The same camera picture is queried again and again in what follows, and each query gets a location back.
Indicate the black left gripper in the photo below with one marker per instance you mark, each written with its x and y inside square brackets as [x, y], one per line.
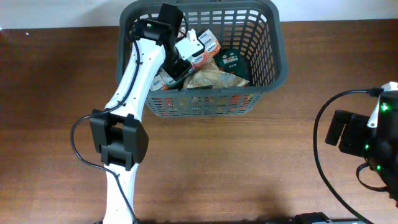
[179, 70]

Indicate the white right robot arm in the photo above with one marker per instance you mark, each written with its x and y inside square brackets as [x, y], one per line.
[376, 143]

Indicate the Kleenex tissue multipack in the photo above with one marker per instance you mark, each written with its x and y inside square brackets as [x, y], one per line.
[162, 81]

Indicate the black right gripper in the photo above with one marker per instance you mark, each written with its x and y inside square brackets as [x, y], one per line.
[351, 134]

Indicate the grey plastic basket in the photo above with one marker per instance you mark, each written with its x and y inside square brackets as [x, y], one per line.
[251, 27]

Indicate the San Remo spaghetti packet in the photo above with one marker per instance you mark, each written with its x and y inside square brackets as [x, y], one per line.
[210, 105]

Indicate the green Nescafe coffee bag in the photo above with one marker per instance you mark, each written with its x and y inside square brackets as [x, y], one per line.
[231, 61]

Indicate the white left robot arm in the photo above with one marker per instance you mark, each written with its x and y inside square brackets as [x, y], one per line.
[118, 133]

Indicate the beige paper pouch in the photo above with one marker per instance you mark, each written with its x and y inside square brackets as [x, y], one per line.
[210, 76]

